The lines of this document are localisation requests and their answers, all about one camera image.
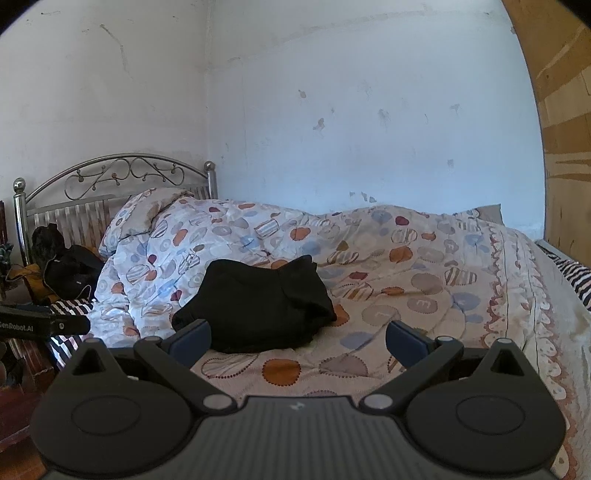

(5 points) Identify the patterned white quilt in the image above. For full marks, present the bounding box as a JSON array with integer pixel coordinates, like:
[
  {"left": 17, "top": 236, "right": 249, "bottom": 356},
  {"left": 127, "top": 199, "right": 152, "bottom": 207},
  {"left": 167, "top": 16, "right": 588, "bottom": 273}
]
[{"left": 85, "top": 187, "right": 591, "bottom": 480}]

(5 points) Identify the dark crumpled cloth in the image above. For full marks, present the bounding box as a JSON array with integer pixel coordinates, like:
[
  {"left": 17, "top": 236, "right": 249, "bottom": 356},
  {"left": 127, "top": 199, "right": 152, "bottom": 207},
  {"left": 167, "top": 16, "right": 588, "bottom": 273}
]
[{"left": 31, "top": 223, "right": 66, "bottom": 273}]

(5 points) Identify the wooden board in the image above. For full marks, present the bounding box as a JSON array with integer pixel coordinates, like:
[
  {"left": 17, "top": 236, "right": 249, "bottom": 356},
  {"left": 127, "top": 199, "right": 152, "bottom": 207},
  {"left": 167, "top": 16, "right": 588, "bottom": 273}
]
[{"left": 501, "top": 0, "right": 591, "bottom": 268}]

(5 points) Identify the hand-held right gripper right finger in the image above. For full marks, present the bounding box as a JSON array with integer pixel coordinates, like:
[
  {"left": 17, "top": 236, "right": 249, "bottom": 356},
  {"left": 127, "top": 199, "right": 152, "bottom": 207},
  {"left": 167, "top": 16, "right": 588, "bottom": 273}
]
[{"left": 361, "top": 319, "right": 527, "bottom": 414}]

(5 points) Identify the metal bed headboard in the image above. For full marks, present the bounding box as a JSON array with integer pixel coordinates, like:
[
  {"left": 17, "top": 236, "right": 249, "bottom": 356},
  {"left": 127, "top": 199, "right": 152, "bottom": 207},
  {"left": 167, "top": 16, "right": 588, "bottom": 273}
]
[{"left": 13, "top": 152, "right": 219, "bottom": 278}]

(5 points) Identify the yellow cloth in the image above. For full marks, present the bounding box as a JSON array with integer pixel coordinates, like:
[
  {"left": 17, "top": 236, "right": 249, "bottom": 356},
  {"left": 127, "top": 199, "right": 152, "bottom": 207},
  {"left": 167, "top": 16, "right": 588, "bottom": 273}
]
[{"left": 8, "top": 263, "right": 49, "bottom": 303}]

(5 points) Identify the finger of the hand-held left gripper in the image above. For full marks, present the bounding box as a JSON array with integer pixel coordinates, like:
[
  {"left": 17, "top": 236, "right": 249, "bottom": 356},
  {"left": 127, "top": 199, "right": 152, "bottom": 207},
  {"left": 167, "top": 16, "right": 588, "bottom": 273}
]
[{"left": 50, "top": 314, "right": 92, "bottom": 336}]

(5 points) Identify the black sweater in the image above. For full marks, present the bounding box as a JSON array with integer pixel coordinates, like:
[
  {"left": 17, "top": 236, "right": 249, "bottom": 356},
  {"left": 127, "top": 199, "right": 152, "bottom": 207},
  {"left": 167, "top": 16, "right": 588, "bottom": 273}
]
[{"left": 172, "top": 255, "right": 338, "bottom": 354}]

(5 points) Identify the black bag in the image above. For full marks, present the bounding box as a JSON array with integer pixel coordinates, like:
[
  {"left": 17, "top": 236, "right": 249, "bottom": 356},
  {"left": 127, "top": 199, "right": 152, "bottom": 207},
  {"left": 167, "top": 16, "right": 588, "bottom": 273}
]
[{"left": 44, "top": 244, "right": 106, "bottom": 302}]

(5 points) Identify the patterned pillow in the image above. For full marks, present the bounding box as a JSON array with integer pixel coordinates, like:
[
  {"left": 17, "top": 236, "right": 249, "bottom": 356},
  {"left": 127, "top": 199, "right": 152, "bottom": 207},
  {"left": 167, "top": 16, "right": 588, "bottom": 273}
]
[{"left": 99, "top": 188, "right": 195, "bottom": 259}]

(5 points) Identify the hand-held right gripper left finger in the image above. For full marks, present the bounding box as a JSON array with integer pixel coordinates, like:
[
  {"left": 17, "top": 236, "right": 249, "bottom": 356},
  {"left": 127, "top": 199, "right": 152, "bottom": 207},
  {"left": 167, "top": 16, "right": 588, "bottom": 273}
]
[{"left": 69, "top": 318, "right": 238, "bottom": 413}]

